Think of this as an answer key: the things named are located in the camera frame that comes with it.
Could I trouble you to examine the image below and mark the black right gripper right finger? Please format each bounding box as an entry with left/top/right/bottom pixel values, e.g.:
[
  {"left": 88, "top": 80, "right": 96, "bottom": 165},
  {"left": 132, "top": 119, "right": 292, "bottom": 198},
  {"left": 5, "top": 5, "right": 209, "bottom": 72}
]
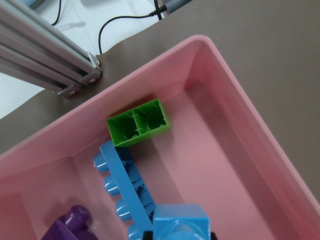
[{"left": 210, "top": 232, "right": 218, "bottom": 240}]

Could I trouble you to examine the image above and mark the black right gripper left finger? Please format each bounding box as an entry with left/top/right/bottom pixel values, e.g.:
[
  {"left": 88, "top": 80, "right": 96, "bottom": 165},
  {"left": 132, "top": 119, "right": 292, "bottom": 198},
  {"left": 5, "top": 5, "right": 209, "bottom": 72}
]
[{"left": 142, "top": 231, "right": 153, "bottom": 240}]

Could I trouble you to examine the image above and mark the small blue block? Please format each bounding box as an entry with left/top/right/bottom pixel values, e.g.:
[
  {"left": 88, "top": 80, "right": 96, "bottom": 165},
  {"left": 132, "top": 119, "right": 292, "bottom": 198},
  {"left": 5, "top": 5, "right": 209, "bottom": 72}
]
[{"left": 152, "top": 204, "right": 211, "bottom": 240}]

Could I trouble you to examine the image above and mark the long blue studded block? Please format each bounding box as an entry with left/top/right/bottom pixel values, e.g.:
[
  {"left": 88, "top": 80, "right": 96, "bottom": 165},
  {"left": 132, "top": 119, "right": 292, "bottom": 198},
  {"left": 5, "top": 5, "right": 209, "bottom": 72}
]
[{"left": 93, "top": 140, "right": 156, "bottom": 240}]

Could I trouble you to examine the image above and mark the purple block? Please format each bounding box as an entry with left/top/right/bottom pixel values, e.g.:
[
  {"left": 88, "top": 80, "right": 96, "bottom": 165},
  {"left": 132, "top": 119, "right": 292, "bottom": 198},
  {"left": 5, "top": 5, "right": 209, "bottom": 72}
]
[{"left": 41, "top": 205, "right": 98, "bottom": 240}]

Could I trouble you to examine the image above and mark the green block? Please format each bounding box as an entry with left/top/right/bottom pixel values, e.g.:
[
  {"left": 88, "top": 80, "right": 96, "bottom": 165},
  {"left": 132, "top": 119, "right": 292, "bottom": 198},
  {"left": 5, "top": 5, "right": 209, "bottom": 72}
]
[{"left": 106, "top": 98, "right": 172, "bottom": 147}]

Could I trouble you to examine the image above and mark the pink plastic box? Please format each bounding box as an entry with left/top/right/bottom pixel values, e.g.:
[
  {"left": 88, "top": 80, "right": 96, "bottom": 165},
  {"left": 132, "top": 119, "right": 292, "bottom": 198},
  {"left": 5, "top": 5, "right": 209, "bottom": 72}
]
[{"left": 0, "top": 35, "right": 320, "bottom": 240}]

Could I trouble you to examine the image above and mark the aluminium frame post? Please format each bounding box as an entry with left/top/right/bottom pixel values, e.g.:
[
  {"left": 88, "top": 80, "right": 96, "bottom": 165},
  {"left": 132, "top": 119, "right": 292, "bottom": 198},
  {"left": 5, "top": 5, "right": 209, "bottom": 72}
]
[{"left": 0, "top": 0, "right": 102, "bottom": 98}]

